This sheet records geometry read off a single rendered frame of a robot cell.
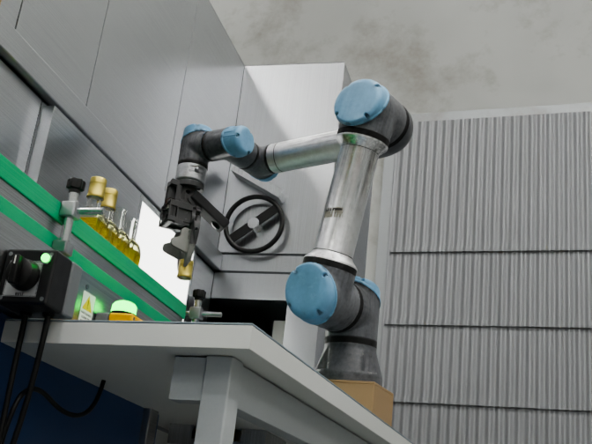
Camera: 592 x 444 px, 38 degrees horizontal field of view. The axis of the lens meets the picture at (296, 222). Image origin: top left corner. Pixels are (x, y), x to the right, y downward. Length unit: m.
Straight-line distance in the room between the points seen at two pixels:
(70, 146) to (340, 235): 0.64
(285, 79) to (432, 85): 2.75
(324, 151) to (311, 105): 1.02
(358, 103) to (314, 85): 1.27
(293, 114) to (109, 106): 1.01
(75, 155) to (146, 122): 0.46
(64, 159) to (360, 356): 0.77
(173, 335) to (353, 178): 0.77
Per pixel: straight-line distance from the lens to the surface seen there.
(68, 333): 1.27
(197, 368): 1.21
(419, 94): 5.81
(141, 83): 2.42
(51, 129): 1.94
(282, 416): 1.39
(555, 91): 5.69
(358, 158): 1.86
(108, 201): 1.89
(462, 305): 5.14
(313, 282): 1.78
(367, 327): 1.90
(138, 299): 1.73
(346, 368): 1.86
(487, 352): 5.05
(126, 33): 2.36
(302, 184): 2.96
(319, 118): 3.07
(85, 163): 2.07
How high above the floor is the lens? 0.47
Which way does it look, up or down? 21 degrees up
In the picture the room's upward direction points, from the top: 7 degrees clockwise
